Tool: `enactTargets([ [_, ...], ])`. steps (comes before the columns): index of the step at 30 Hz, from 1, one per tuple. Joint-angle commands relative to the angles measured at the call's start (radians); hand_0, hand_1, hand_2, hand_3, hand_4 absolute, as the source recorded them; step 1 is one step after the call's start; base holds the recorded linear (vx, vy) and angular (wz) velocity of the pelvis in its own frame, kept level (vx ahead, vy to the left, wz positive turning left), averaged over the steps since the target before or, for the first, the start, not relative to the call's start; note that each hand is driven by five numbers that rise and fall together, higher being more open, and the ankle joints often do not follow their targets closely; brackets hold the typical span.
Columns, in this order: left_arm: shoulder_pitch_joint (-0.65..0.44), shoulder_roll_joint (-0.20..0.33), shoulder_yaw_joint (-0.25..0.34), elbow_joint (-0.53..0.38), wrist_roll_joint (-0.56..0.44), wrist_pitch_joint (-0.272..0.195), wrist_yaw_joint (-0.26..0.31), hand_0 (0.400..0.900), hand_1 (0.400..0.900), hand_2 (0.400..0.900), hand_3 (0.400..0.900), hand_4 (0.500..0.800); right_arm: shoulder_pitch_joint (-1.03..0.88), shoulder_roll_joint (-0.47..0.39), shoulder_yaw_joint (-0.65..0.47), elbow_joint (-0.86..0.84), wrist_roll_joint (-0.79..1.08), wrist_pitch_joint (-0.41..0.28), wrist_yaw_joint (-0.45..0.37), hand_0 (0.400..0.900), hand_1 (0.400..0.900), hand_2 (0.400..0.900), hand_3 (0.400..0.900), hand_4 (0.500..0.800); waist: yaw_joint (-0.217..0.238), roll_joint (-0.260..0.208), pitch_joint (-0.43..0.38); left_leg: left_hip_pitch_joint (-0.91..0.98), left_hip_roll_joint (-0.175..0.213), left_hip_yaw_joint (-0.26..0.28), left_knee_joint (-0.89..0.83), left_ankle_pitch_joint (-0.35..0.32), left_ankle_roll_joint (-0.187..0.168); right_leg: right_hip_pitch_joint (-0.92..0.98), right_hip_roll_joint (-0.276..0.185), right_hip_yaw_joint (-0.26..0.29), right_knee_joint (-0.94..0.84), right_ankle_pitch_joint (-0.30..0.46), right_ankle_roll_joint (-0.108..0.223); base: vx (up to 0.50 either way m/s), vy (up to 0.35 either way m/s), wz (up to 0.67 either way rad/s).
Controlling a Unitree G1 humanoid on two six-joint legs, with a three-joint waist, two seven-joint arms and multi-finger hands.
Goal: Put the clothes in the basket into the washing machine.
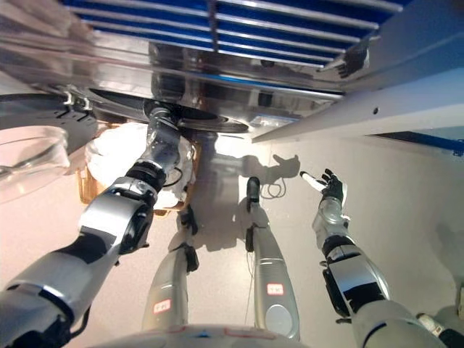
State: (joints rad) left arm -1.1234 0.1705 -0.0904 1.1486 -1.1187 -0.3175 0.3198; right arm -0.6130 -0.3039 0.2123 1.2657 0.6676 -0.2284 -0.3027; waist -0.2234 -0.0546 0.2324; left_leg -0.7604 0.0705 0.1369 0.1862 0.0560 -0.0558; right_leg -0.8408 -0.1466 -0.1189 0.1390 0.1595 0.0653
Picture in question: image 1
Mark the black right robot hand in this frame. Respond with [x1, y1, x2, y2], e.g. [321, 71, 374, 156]
[299, 167, 349, 204]

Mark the dark grey washing machine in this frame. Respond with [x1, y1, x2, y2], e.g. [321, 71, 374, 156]
[0, 34, 347, 141]

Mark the white clothes pile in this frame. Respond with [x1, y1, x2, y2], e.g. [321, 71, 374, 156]
[86, 122, 197, 210]

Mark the woven wicker laundry basket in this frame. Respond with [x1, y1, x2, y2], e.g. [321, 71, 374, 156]
[75, 122, 204, 219]

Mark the round glass washing machine door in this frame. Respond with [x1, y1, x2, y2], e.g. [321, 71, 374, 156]
[0, 93, 99, 204]

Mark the silver right robot leg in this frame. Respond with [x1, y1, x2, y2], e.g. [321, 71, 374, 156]
[244, 175, 302, 342]

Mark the silver robot leg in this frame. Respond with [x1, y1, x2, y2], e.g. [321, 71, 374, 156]
[141, 203, 200, 333]
[244, 175, 302, 342]

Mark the silver left robot leg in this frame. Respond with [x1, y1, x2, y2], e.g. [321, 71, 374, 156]
[141, 203, 200, 333]

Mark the thin black floor cable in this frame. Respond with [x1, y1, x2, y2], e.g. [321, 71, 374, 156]
[259, 180, 288, 199]

